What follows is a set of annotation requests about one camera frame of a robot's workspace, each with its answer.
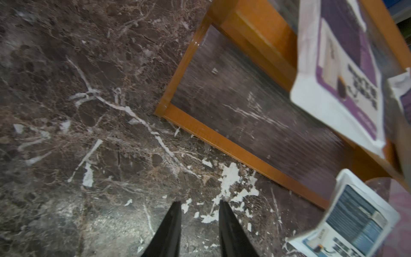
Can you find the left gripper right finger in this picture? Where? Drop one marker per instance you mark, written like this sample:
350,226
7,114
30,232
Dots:
233,240

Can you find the blue-grey label coffee bag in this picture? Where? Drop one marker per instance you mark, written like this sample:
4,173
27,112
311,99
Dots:
355,224

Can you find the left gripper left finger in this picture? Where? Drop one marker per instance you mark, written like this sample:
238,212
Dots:
166,241

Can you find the purple label coffee bag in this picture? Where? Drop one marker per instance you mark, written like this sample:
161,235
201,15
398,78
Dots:
338,81
400,95

